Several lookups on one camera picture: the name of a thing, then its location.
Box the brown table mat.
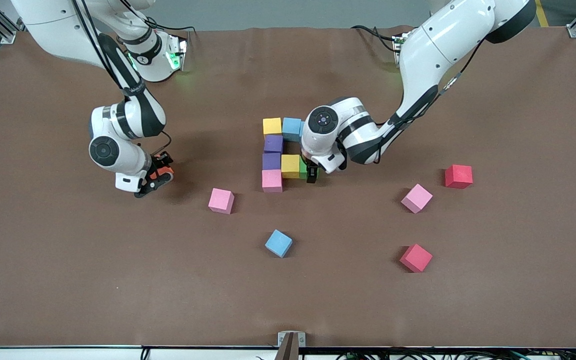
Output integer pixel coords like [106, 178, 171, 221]
[0, 25, 576, 349]

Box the rose red foam cube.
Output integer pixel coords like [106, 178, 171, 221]
[399, 243, 434, 274]

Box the green foam cube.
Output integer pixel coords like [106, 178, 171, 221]
[299, 156, 320, 180]

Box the pink foam cube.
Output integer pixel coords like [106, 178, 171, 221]
[208, 187, 235, 215]
[261, 169, 284, 194]
[401, 183, 434, 215]

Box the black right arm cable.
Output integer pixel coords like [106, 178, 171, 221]
[70, 0, 173, 157]

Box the black base cable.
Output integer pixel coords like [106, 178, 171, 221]
[352, 25, 400, 53]

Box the silver connector box green light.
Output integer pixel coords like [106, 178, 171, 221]
[392, 32, 409, 67]
[165, 37, 189, 72]

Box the grey metal bracket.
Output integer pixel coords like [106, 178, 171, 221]
[277, 331, 307, 360]

